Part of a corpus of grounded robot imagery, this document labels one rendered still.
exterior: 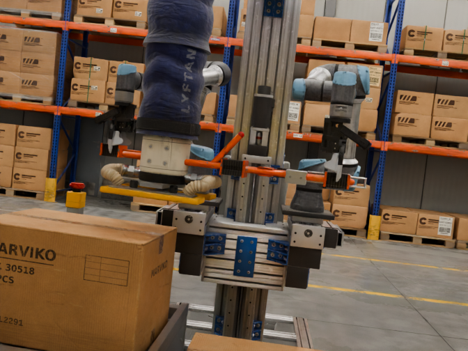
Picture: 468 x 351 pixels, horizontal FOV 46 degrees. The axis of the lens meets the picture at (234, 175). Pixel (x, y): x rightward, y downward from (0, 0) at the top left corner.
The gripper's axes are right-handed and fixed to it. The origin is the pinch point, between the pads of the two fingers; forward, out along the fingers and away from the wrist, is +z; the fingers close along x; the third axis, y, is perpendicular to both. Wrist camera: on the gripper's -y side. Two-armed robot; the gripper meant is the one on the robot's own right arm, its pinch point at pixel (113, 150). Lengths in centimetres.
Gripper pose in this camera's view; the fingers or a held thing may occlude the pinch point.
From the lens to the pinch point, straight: 228.7
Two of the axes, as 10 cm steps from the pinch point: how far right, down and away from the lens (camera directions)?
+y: 9.8, 1.2, -1.7
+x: 1.7, -0.3, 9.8
